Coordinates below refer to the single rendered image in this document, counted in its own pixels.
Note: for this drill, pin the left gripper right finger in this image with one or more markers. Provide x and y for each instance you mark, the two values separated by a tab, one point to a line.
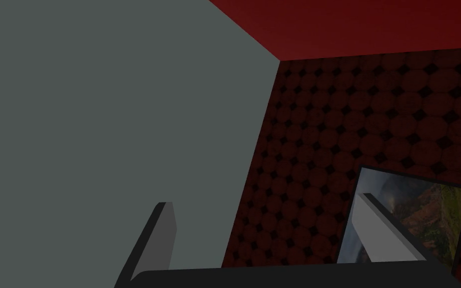
386	236

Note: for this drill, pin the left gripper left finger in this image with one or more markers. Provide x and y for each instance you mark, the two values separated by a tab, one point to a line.
156	240

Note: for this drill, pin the framed landscape picture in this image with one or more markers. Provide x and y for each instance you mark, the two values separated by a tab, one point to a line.
434	216

